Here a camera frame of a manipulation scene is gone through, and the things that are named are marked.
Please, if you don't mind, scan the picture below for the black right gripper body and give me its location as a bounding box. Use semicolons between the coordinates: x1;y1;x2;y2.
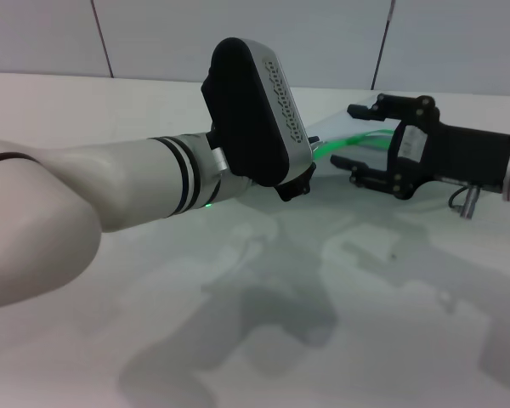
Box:
388;97;510;201

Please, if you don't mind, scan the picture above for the metal cable connector plug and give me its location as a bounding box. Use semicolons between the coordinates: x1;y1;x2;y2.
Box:
461;186;482;220

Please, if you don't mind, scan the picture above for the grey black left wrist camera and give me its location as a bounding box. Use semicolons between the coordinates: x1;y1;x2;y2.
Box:
200;37;314;188

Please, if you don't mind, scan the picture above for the thin black cable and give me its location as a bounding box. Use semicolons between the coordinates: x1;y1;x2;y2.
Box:
447;186;468;212

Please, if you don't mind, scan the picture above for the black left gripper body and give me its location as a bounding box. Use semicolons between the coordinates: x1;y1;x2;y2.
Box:
275;163;317;203

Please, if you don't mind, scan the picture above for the clear document bag green zipper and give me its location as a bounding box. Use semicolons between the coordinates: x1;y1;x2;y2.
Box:
303;95;409;179

